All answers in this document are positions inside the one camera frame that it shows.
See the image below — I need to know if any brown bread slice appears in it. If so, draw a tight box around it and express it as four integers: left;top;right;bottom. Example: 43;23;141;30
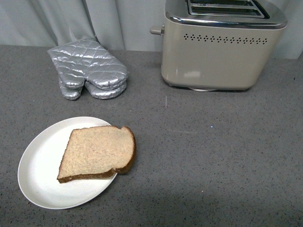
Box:
57;126;136;183

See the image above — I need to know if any beige two-slot toaster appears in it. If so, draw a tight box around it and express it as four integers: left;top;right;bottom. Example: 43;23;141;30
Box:
150;0;287;91

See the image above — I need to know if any upper silver quilted oven mitt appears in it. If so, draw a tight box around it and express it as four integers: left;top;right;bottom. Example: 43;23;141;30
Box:
48;38;128;90

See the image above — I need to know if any silver quilted oven mitt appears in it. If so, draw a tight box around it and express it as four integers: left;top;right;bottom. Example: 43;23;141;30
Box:
59;80;127;101
48;38;128;90

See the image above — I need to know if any lower silver quilted oven mitt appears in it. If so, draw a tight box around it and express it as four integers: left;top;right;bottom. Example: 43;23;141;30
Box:
59;80;127;101

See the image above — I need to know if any grey curtain backdrop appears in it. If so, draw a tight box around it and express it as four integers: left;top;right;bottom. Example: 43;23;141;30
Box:
0;0;303;60

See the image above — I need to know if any white round plate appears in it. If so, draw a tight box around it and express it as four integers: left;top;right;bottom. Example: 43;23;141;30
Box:
18;116;115;210

